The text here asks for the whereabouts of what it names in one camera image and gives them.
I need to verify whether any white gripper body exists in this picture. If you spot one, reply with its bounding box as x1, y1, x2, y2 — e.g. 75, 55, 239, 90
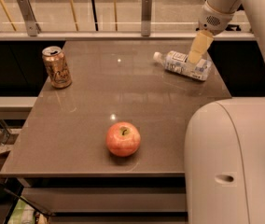
199, 0, 235, 35

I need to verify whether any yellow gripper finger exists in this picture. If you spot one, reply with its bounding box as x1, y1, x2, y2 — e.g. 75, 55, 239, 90
188, 30, 214, 64

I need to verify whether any clear plastic water bottle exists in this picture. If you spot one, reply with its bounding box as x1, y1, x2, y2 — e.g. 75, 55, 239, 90
153, 50, 212, 81

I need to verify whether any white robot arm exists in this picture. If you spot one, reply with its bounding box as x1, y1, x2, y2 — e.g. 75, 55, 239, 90
184, 0, 265, 224

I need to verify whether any orange soda can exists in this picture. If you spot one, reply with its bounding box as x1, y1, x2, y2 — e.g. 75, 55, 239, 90
42, 46, 72, 89

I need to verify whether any red apple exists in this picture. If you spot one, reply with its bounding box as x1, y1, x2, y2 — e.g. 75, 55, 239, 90
105, 122, 141, 157

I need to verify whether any metal glass railing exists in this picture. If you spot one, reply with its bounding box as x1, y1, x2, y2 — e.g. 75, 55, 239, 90
0, 0, 258, 42

